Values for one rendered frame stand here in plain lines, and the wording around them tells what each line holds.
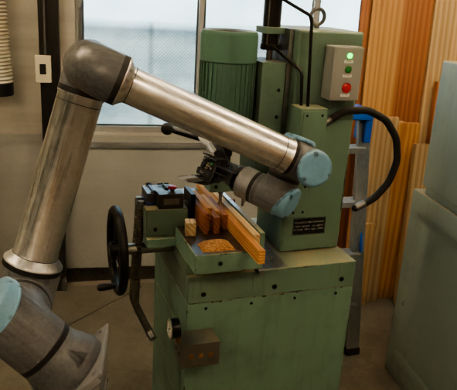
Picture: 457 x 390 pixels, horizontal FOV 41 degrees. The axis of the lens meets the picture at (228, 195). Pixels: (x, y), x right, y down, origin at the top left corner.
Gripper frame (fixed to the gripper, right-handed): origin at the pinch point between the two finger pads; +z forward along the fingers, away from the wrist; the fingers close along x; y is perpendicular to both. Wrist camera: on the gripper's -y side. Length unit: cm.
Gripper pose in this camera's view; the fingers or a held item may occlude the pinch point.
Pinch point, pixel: (187, 153)
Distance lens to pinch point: 180.8
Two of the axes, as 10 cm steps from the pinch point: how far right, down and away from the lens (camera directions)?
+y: -4.6, 0.2, -8.9
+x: -3.5, 9.1, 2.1
